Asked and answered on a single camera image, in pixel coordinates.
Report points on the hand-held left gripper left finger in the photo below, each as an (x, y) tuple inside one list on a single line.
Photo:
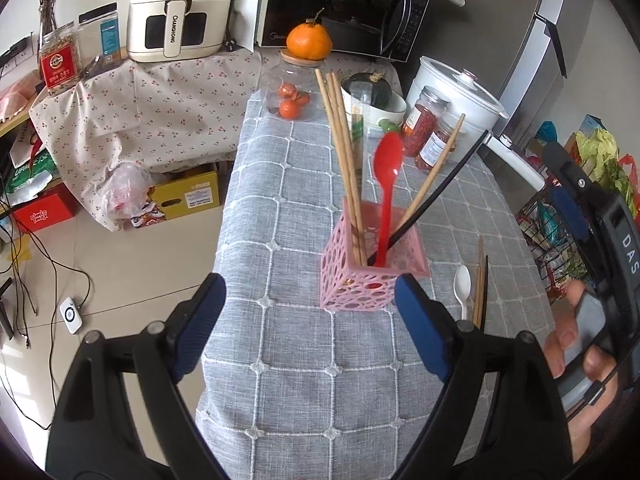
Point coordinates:
[(197, 325)]

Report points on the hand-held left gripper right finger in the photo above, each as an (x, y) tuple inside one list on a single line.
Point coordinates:
[(425, 330)]

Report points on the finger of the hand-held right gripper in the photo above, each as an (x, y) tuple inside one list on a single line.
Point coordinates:
[(572, 215), (565, 167)]

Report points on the white plastic spoon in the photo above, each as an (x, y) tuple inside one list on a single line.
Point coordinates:
[(462, 282)]

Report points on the wooden chopstick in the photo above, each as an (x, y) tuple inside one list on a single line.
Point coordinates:
[(440, 160), (330, 125), (344, 110), (478, 280), (339, 125)]

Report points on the pink perforated utensil holder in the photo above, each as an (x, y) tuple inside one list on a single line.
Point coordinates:
[(350, 280)]

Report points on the black chopstick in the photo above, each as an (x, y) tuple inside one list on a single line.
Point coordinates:
[(450, 175)]

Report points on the red plastic spoon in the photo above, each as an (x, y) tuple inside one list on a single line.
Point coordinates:
[(387, 160)]

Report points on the person's right hand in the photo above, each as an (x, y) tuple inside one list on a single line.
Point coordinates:
[(562, 340)]

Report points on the napa cabbage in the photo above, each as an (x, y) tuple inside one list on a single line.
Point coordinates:
[(597, 145)]

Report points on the green leafy celery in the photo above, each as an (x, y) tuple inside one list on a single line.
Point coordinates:
[(622, 185)]

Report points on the red plastic bag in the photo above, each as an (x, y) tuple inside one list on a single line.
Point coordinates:
[(627, 165)]

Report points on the white round charger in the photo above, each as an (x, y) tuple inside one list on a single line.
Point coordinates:
[(71, 315)]

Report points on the yellow cardboard box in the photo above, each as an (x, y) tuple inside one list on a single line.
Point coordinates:
[(192, 195)]

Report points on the labelled spice jar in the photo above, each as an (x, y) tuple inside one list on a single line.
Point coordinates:
[(435, 147)]

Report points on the grey refrigerator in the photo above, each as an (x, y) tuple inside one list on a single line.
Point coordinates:
[(545, 35)]

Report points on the jar of red berries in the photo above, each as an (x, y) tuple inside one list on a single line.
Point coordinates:
[(420, 125)]

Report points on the pink plastic bag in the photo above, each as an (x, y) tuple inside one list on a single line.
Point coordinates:
[(127, 190)]

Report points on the white electric pot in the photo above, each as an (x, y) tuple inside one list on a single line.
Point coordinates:
[(435, 77)]

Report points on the grey checkered tablecloth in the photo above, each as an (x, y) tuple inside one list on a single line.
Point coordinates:
[(280, 185)]

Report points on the green lime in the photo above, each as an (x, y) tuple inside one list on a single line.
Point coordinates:
[(390, 126)]

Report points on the white bowl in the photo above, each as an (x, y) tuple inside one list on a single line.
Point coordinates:
[(395, 107)]

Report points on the red cardboard box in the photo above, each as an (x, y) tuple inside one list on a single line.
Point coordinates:
[(42, 210)]

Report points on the dark green squash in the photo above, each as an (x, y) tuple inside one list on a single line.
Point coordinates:
[(382, 92)]

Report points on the white floral tablecloth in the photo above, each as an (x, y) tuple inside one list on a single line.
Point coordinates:
[(175, 105)]

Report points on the green packet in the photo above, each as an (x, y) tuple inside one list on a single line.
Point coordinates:
[(30, 162)]

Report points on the small orange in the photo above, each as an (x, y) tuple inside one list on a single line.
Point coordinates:
[(302, 97), (287, 90), (290, 109)]

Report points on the glass jar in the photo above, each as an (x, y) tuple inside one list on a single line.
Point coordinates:
[(272, 85)]

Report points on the wooden shelf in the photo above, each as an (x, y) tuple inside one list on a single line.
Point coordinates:
[(12, 122)]

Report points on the black microwave oven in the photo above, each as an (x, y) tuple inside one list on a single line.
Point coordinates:
[(340, 5)]

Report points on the large orange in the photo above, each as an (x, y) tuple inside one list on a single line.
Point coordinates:
[(307, 40)]

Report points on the red label jar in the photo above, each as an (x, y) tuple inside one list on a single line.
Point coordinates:
[(60, 62)]

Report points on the blue label container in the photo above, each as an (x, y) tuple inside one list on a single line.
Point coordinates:
[(102, 35)]

